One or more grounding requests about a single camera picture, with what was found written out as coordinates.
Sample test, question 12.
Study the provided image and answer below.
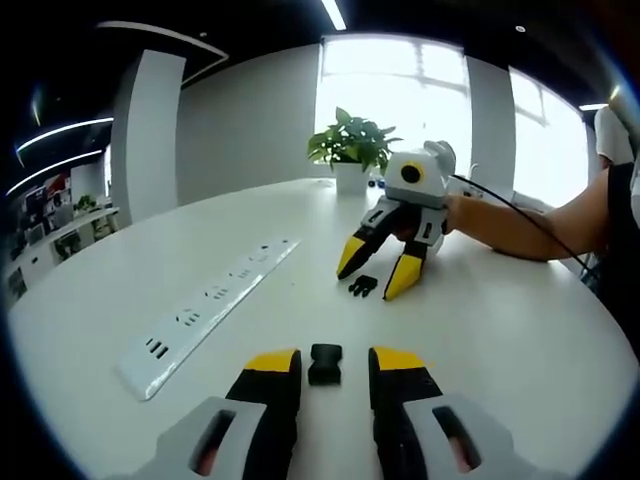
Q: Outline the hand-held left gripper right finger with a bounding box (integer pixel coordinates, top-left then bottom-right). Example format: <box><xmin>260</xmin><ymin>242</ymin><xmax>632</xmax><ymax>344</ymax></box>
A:
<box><xmin>368</xmin><ymin>345</ymin><xmax>539</xmax><ymax>480</ymax></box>

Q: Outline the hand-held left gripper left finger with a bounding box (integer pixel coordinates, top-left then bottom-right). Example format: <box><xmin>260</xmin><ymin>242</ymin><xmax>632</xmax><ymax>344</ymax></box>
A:
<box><xmin>134</xmin><ymin>348</ymin><xmax>303</xmax><ymax>480</ymax></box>

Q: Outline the black plastic buckle pronged part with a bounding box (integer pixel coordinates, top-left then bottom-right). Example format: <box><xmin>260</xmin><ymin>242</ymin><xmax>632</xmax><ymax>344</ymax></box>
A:
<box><xmin>345</xmin><ymin>274</ymin><xmax>377</xmax><ymax>300</ymax></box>

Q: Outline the black plastic buckle socket part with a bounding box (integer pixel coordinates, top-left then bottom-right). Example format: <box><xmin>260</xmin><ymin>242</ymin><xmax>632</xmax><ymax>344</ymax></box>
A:
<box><xmin>307</xmin><ymin>343</ymin><xmax>344</xmax><ymax>386</ymax></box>

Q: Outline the person's right hand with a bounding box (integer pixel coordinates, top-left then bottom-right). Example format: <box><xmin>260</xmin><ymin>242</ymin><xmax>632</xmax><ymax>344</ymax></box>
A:
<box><xmin>443</xmin><ymin>193</ymin><xmax>480</xmax><ymax>237</ymax></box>

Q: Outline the green plant in white pot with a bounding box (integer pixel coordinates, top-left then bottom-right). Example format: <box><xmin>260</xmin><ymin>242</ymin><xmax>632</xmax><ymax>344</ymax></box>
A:
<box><xmin>306</xmin><ymin>105</ymin><xmax>404</xmax><ymax>198</ymax></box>

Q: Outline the large bright window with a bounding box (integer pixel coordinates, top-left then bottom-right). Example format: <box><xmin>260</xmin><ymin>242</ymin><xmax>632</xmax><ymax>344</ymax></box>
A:
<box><xmin>314</xmin><ymin>37</ymin><xmax>471</xmax><ymax>181</ymax></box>
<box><xmin>508</xmin><ymin>64</ymin><xmax>594</xmax><ymax>209</ymax></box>

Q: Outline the white power strip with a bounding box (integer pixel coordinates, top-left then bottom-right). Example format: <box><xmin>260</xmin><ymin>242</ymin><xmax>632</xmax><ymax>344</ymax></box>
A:
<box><xmin>115</xmin><ymin>238</ymin><xmax>301</xmax><ymax>403</ymax></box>

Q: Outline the long white ceiling light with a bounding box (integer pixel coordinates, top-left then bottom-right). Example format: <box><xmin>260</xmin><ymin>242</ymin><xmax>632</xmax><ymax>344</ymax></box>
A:
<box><xmin>319</xmin><ymin>0</ymin><xmax>347</xmax><ymax>31</ymax></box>

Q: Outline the grey white chest device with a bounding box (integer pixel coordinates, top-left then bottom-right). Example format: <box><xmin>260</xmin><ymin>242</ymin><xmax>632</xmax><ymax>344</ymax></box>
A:
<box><xmin>610</xmin><ymin>87</ymin><xmax>640</xmax><ymax>151</ymax></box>

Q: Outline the white square pillar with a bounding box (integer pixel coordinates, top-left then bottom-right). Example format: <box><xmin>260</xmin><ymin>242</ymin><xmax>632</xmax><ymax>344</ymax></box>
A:
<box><xmin>110</xmin><ymin>48</ymin><xmax>187</xmax><ymax>226</ymax></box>

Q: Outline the white office desk row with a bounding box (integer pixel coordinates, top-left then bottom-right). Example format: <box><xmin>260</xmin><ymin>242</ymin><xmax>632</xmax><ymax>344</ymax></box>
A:
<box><xmin>7</xmin><ymin>205</ymin><xmax>121</xmax><ymax>301</ymax></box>

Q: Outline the curved white ceiling trim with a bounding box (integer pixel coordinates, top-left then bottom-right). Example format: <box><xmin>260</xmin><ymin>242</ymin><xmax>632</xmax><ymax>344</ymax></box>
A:
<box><xmin>97</xmin><ymin>20</ymin><xmax>229</xmax><ymax>89</ymax></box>

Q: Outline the white linear ceiling light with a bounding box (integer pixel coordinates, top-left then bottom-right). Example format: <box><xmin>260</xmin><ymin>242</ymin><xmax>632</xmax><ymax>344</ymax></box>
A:
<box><xmin>5</xmin><ymin>148</ymin><xmax>109</xmax><ymax>197</ymax></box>
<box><xmin>14</xmin><ymin>117</ymin><xmax>115</xmax><ymax>154</ymax></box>

